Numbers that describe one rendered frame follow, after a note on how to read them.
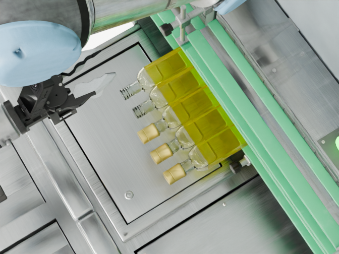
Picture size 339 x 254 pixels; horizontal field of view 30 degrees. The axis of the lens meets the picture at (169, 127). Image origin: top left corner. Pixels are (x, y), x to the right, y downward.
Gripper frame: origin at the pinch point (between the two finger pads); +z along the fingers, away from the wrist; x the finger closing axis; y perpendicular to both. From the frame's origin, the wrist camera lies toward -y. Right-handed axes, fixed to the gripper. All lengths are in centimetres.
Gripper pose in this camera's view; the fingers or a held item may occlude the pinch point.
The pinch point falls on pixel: (102, 63)
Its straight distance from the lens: 123.1
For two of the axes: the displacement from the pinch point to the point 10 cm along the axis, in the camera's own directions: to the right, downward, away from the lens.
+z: 8.5, -5.1, 1.6
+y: 0.0, 3.1, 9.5
